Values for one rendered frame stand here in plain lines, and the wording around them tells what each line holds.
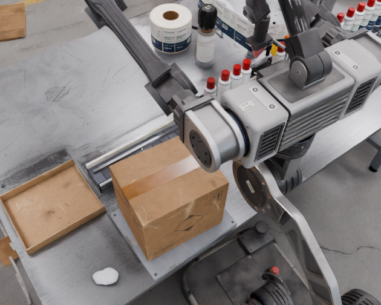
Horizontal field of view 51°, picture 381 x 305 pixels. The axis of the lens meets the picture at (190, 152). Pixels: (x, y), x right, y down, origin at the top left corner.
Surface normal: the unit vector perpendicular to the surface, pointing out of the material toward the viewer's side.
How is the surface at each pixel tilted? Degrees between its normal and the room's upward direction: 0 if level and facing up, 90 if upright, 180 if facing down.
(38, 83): 0
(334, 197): 0
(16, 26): 1
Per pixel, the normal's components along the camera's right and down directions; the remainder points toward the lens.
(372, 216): 0.02, -0.60
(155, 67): -0.14, -0.17
